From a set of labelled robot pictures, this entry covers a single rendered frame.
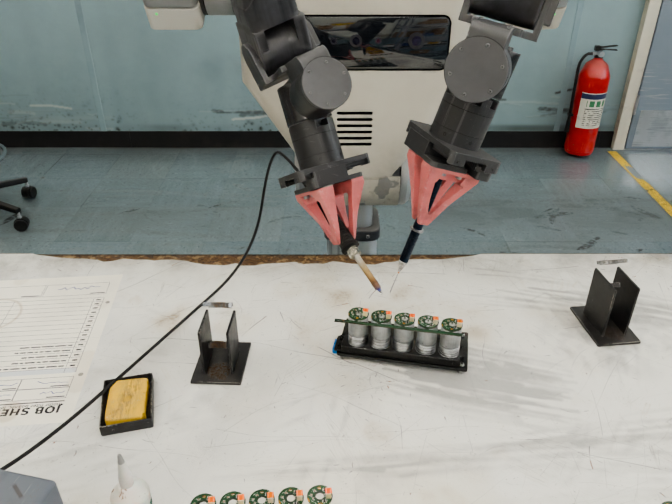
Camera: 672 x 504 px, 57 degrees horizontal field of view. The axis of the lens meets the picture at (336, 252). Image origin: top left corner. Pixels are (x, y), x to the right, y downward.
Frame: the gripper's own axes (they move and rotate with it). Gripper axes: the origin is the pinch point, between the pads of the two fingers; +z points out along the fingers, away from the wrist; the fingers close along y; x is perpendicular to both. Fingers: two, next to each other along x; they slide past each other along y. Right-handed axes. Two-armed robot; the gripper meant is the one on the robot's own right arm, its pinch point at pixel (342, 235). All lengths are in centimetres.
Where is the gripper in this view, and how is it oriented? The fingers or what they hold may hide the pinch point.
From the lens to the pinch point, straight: 77.9
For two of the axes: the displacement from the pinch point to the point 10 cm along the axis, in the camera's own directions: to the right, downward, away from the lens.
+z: 2.8, 9.6, 1.0
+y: 8.3, -2.9, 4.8
